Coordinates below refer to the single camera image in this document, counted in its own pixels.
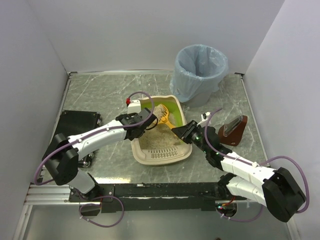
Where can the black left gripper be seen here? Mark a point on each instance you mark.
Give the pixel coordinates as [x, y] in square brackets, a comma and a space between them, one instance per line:
[145, 116]

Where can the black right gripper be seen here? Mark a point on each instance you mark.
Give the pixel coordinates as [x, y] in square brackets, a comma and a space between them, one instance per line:
[186, 131]

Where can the orange plastic litter scoop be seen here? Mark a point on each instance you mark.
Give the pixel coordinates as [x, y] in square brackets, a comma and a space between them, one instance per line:
[165, 117]

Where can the beige green litter box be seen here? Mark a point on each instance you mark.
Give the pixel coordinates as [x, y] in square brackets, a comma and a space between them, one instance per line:
[165, 156]

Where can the brown wooden metronome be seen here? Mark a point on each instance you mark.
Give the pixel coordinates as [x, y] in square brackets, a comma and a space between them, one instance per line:
[231, 133]

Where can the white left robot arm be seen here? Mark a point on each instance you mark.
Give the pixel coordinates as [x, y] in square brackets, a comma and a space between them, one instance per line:
[63, 153]

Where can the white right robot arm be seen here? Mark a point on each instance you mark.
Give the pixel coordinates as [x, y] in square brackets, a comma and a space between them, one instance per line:
[276, 189]

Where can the beige cat litter pellets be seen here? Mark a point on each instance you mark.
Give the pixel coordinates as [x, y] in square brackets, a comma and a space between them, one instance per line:
[161, 136]

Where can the grey bin with blue bag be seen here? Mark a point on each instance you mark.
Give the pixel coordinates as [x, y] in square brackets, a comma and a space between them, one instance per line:
[198, 70]

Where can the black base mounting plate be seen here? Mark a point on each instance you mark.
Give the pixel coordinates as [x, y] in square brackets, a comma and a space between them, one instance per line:
[167, 196]

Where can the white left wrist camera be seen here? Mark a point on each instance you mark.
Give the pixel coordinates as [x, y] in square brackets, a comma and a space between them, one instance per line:
[133, 106]

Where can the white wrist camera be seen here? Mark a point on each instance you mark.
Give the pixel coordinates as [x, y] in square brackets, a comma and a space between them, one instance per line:
[133, 106]
[204, 119]

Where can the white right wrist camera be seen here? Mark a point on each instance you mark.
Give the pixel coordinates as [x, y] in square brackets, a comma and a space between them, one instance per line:
[204, 119]

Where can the aluminium frame rail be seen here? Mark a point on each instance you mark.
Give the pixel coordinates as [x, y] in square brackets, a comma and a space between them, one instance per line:
[47, 195]

